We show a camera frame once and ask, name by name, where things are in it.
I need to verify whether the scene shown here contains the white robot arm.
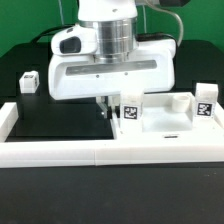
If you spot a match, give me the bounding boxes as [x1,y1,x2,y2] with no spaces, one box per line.
[48,0,190,110]

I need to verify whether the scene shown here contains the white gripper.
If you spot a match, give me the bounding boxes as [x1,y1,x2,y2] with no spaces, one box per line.
[48,25,176,119]

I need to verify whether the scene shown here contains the white U-shaped obstacle fence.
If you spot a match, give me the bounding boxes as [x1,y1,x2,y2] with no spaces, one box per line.
[0,102,224,168]

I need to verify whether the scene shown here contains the white square table top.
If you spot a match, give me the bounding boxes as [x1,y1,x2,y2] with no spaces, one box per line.
[111,92,224,143]

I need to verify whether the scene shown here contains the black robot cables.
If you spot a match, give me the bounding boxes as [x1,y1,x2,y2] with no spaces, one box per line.
[30,24,79,44]

